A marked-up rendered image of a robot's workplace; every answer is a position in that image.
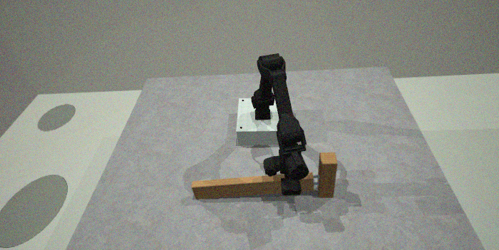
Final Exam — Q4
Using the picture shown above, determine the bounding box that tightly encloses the wooden side rail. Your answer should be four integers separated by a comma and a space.
192, 172, 319, 199

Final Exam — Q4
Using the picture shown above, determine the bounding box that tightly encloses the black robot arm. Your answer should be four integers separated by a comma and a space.
251, 53, 309, 180

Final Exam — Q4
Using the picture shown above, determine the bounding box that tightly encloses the wooden post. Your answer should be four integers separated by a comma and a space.
317, 152, 338, 198

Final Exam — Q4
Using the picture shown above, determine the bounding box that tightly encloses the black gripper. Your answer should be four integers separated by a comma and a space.
280, 156, 301, 195

